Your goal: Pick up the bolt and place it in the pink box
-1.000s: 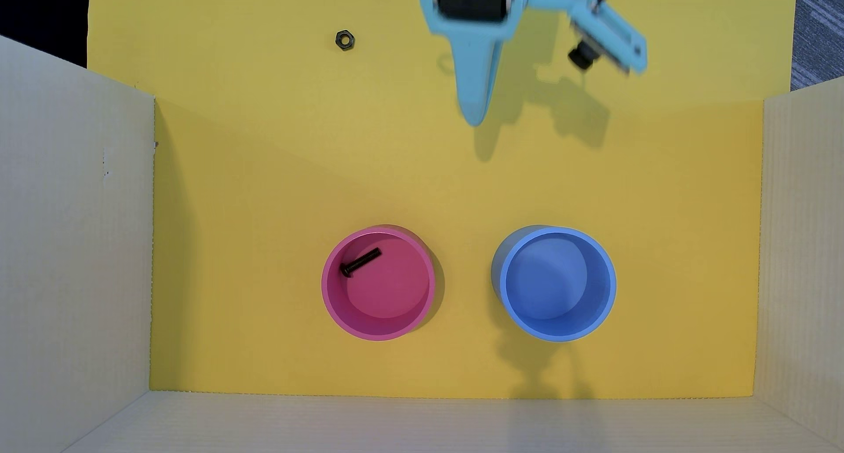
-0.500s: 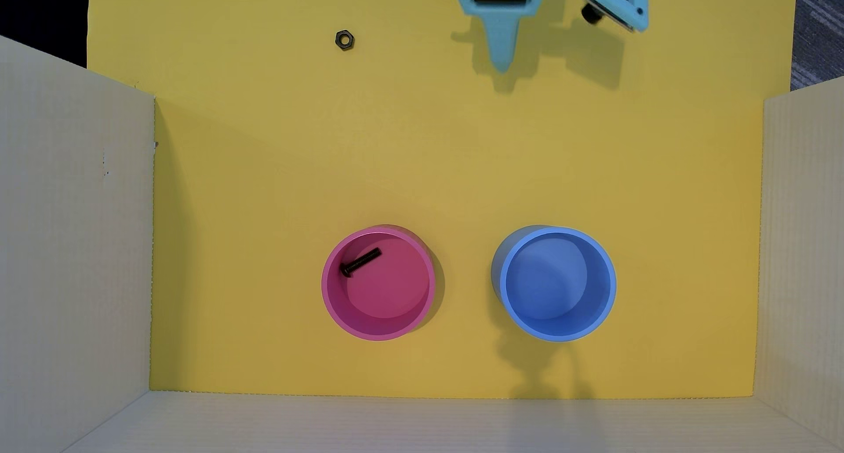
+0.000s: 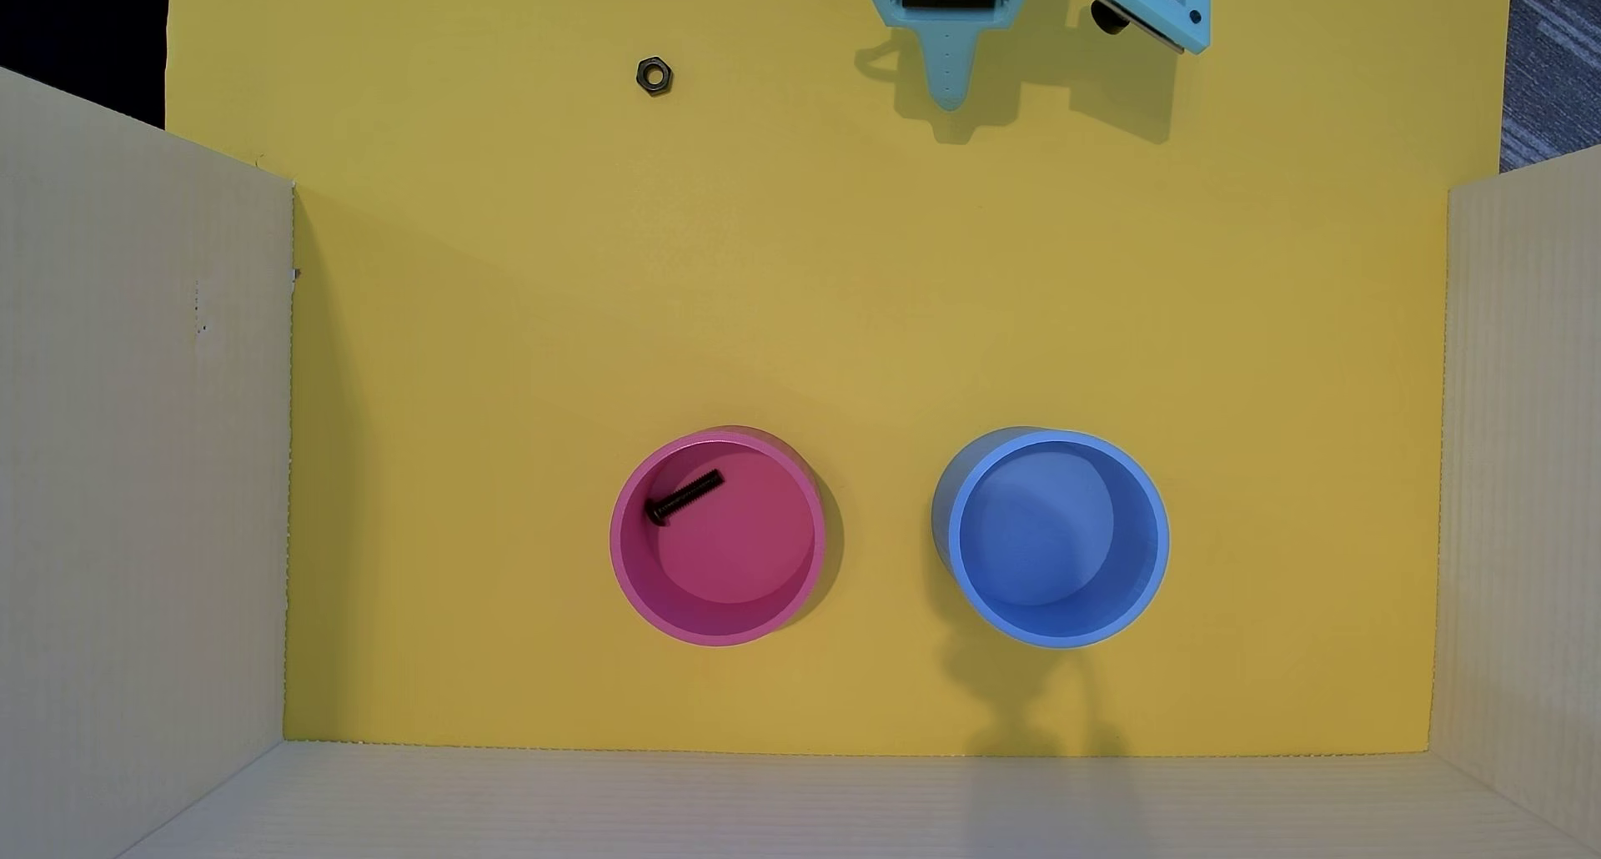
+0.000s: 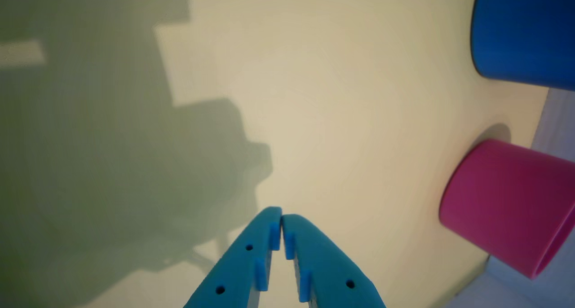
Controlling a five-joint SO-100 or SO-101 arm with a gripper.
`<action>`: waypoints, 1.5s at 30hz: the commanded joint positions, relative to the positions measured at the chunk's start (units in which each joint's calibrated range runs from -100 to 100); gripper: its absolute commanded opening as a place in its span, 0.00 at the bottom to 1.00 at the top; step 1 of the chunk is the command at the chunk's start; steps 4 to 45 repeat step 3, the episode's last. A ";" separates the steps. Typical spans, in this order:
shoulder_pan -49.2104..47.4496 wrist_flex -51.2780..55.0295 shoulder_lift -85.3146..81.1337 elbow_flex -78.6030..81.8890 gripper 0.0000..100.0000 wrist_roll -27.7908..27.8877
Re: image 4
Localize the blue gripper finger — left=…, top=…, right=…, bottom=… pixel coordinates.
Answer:
left=184, top=207, right=283, bottom=308
left=281, top=214, right=387, bottom=308

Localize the pink round box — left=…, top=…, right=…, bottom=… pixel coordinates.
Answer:
left=439, top=139, right=575, bottom=280

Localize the blue round box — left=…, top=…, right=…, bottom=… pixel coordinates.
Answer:
left=470, top=0, right=575, bottom=92

